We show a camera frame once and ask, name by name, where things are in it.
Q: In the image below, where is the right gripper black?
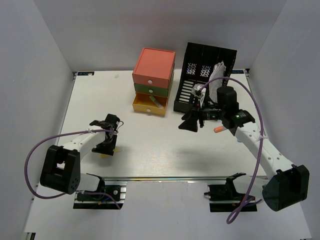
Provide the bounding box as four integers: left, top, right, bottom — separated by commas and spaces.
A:
178, 95, 226, 132

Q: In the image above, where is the pastel yellow highlighter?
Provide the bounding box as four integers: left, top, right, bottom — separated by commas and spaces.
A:
100, 147, 123, 158

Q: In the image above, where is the pastel orange highlighter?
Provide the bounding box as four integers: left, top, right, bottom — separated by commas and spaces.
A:
213, 126, 226, 133

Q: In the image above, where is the pastel purple highlighter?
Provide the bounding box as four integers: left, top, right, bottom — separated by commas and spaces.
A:
149, 95, 164, 109

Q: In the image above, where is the green drawer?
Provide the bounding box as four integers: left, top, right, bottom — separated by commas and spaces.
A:
134, 75, 174, 98

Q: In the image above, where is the white spiral notebook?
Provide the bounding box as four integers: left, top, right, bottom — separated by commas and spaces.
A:
207, 60, 227, 101

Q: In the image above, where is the orange top drawer box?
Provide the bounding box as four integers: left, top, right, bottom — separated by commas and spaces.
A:
132, 47, 176, 89

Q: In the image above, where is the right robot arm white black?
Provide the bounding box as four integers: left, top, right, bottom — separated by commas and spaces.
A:
179, 84, 310, 212

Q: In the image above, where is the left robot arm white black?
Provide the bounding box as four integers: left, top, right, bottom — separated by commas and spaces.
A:
40, 114, 121, 200

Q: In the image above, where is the black file organizer rack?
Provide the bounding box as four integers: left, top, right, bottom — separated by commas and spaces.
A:
173, 42, 237, 113

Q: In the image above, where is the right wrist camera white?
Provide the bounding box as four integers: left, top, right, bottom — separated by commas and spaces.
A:
191, 84, 206, 107

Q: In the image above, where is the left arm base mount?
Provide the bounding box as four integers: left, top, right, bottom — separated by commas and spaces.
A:
73, 177, 128, 210

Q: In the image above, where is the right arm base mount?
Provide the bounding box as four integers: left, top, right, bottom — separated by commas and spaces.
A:
203, 172, 252, 213

